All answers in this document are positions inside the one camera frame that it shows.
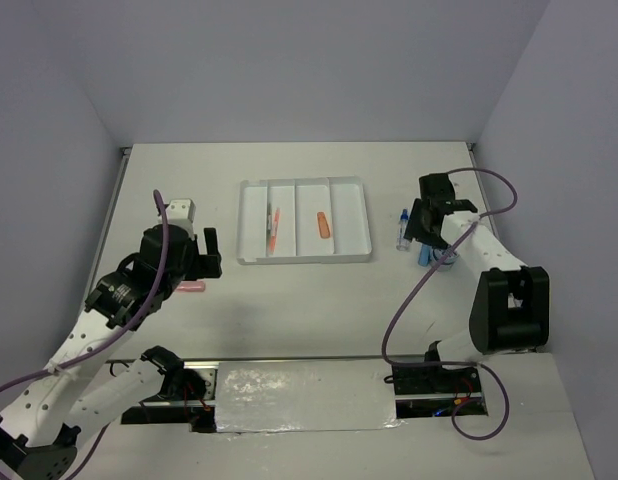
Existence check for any green white pen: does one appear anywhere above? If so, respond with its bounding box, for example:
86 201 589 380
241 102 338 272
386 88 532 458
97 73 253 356
266 203 273 242

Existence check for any orange pen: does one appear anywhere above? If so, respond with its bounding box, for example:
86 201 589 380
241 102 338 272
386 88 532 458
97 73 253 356
268 208 280 255

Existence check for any orange eraser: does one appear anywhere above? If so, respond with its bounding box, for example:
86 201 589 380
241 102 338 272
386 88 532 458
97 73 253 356
317 211 332 239

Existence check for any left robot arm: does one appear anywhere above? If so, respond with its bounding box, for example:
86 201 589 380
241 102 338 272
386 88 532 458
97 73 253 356
0 225 222 479

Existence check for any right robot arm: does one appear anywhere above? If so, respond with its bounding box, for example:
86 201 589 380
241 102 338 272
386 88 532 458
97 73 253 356
405 173 550 391

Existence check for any pink eraser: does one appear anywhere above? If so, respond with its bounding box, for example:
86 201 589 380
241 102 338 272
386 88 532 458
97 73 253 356
176 280 206 293

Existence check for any clear blue-capped bottle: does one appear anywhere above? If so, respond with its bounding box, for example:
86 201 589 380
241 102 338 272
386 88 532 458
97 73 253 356
396 209 410 251

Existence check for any blue eraser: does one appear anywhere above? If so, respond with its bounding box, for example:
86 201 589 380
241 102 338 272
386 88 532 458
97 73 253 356
418 244 432 268

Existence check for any right blue tape roll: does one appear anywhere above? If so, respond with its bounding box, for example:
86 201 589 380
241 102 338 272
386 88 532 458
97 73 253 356
430 249 459 271

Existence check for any white divided organizer tray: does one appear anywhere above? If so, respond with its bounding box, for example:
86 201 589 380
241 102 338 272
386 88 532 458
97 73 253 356
236 176 373 266

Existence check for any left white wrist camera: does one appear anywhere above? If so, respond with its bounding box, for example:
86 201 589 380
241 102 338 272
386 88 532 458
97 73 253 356
165 198 196 238

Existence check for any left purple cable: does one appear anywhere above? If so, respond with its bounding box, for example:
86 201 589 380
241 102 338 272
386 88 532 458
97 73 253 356
0 188 170 471

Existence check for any purple cable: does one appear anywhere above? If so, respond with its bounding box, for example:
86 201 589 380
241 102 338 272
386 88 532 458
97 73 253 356
381 167 519 441
0 188 170 471

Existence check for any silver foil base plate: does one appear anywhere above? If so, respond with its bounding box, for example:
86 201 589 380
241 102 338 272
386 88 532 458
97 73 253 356
215 359 399 433

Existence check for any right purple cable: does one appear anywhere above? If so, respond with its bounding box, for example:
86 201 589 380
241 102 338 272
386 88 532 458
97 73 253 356
381 167 519 441

